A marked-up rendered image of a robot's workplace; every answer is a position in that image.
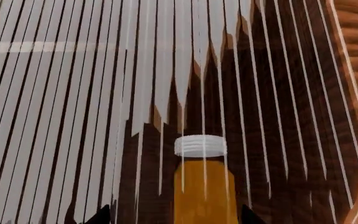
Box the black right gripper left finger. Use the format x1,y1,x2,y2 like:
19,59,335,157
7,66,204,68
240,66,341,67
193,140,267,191
85,203,111,224

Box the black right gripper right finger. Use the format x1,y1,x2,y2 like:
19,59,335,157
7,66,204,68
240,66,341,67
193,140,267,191
241,203,270,224

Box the amber bottle with white cap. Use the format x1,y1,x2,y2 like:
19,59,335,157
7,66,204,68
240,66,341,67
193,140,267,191
173,134,239,224

